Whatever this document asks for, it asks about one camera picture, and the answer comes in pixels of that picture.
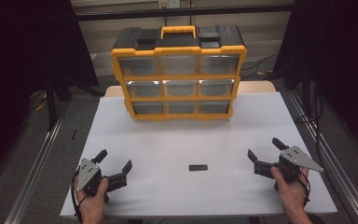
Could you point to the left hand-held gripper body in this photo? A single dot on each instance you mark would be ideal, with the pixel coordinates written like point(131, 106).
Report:
point(87, 172)

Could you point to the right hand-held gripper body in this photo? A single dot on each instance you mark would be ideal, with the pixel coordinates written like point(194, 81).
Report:
point(295, 157)

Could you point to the small black rectangular block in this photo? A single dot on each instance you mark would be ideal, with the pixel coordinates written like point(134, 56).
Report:
point(198, 167)

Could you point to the clear plastic pull-out drawer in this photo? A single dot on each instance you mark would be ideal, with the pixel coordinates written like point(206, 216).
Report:
point(179, 88)

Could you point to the yellow black organizer cabinet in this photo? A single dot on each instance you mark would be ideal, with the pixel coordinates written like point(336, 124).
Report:
point(180, 40)

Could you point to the person's left hand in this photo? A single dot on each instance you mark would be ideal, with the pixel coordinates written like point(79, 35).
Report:
point(93, 207)

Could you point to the person's right hand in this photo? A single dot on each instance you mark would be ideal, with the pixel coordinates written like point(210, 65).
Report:
point(292, 196)

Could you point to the small black floor piece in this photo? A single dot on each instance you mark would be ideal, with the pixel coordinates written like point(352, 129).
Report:
point(73, 134)

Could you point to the white table sheet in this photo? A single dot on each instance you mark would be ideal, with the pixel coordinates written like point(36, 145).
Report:
point(174, 143)

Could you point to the wooden table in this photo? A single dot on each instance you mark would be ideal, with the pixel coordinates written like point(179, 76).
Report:
point(256, 86)

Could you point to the set of clear cabinet bins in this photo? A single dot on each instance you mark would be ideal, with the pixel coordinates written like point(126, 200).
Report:
point(138, 66)

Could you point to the black curtain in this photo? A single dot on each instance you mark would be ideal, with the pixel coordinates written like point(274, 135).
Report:
point(18, 62)
point(341, 56)

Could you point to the black horizontal bar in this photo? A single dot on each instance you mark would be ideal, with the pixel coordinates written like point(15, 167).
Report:
point(180, 12)

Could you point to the aluminium floor rail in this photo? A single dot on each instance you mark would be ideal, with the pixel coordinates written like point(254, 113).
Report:
point(34, 174)
point(329, 155)

